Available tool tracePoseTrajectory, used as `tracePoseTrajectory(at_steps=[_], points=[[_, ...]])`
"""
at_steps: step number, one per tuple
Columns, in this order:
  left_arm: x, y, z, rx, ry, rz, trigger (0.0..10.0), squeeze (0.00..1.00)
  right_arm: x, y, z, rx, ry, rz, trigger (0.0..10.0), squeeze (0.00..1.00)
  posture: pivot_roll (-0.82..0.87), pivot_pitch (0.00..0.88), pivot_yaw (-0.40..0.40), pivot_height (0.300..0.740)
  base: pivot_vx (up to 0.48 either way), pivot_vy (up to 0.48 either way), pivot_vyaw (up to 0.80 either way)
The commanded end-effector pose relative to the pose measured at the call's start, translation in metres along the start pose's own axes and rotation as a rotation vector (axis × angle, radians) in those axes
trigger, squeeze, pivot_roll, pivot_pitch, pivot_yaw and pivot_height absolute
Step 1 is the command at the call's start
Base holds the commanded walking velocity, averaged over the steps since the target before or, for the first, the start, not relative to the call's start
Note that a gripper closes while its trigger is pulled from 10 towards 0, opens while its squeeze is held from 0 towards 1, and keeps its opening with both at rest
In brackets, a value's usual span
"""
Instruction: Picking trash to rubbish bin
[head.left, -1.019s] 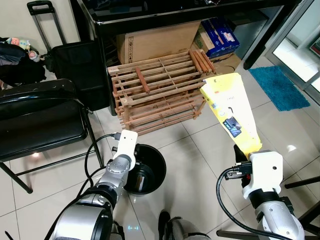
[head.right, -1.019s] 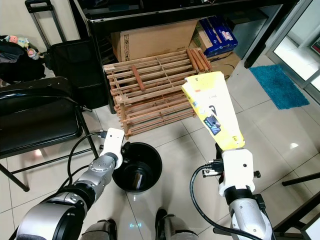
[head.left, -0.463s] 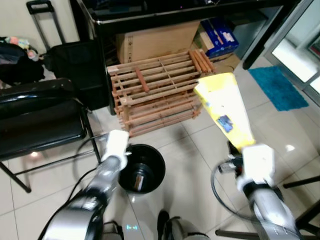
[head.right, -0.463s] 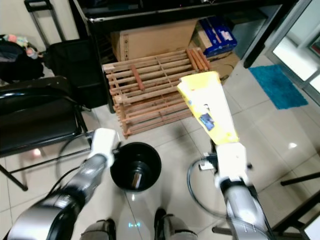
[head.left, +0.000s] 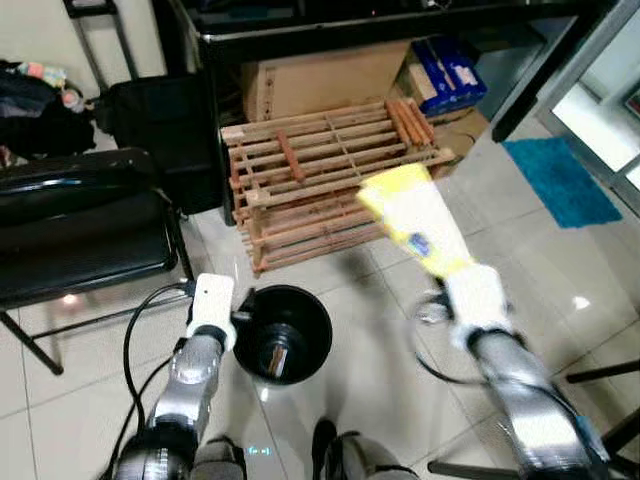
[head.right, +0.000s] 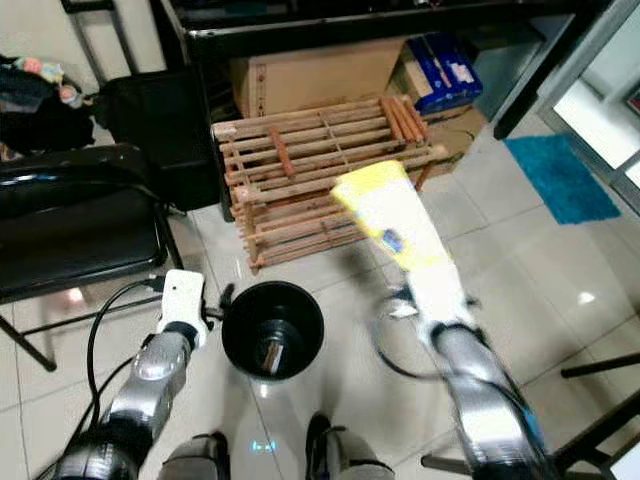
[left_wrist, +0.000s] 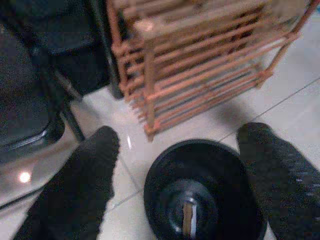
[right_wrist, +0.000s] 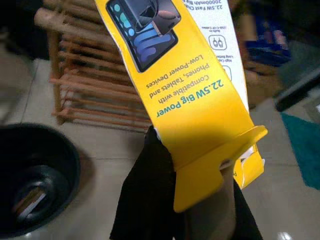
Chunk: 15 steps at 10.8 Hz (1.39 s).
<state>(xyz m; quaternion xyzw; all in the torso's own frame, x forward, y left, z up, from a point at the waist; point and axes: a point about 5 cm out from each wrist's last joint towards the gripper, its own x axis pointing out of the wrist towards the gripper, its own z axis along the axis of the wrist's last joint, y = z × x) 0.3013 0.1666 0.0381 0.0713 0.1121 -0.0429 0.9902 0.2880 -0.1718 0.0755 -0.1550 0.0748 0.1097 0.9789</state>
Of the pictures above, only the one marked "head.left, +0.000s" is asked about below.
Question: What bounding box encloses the black trolley suitcase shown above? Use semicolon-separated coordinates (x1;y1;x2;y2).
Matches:
62;0;226;216

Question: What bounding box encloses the grey robot right leg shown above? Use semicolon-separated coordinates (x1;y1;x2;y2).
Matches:
310;418;421;480

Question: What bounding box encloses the yellow printed cardboard box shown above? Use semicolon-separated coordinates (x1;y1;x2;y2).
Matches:
357;163;476;281

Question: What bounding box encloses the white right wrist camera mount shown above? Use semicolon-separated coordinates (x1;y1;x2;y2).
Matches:
440;262;516;351

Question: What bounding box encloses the black desk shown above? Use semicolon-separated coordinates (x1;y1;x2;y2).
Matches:
165;0;623;226

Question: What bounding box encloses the black padded chair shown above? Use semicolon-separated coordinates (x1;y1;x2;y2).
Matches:
0;148;196;376

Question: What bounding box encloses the dark bag with toys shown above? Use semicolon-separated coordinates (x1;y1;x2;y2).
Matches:
0;60;101;161

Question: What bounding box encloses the large brown cardboard box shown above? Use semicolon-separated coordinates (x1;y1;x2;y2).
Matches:
240;42;416;123

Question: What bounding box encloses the wooden slatted rack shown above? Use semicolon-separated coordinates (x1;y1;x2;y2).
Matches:
220;97;456;276

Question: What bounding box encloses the teal floor mat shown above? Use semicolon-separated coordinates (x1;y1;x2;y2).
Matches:
500;137;623;229

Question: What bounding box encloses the grey robot leg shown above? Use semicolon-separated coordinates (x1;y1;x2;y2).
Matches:
190;435;246;480
310;418;421;480

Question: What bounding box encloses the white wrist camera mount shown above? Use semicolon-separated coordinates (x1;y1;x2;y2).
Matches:
440;262;516;351
188;273;238;351

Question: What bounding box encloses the small brown cardboard box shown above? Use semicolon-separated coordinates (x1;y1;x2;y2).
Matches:
430;105;491;153

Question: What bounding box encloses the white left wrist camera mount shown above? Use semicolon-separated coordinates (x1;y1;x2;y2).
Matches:
188;273;238;351

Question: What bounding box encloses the black round rubbish bin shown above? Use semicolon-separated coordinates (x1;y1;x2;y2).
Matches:
233;285;334;386

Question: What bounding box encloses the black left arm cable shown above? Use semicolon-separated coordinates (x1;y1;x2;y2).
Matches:
122;280;196;471

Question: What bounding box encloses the white glass-front cabinet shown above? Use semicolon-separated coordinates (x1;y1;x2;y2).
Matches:
535;0;640;216

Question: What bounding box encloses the blue printed carton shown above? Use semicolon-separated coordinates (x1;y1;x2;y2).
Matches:
410;35;489;116

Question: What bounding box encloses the grey robot left leg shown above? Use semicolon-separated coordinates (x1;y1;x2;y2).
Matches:
190;435;246;480

